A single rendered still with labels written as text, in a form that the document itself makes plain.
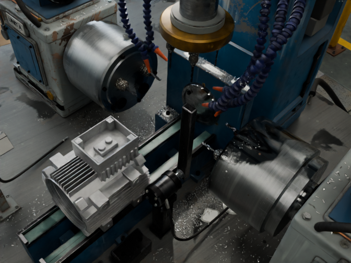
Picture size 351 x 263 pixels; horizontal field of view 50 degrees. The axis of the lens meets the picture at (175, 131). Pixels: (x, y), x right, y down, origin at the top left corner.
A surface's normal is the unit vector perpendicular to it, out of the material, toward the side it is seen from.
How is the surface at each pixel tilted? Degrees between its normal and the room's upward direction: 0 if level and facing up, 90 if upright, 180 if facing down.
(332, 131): 0
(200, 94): 90
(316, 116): 0
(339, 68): 0
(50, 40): 90
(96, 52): 32
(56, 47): 90
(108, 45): 17
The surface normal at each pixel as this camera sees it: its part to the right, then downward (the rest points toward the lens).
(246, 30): -0.69, 0.52
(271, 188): -0.48, -0.07
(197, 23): 0.04, -0.67
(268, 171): -0.33, -0.29
